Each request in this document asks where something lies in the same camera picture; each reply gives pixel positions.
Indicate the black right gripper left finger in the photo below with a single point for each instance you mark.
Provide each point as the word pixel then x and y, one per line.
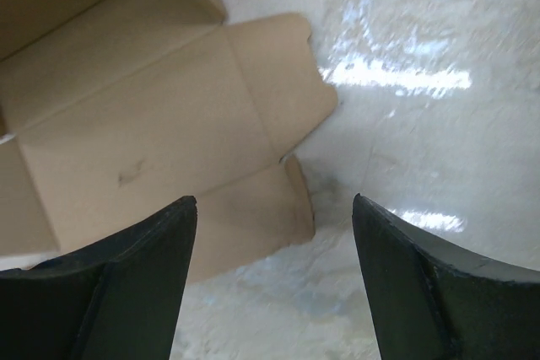
pixel 118 298

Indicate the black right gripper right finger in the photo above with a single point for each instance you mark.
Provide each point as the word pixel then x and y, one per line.
pixel 432 299

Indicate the brown cardboard box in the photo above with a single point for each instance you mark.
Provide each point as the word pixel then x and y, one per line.
pixel 113 109

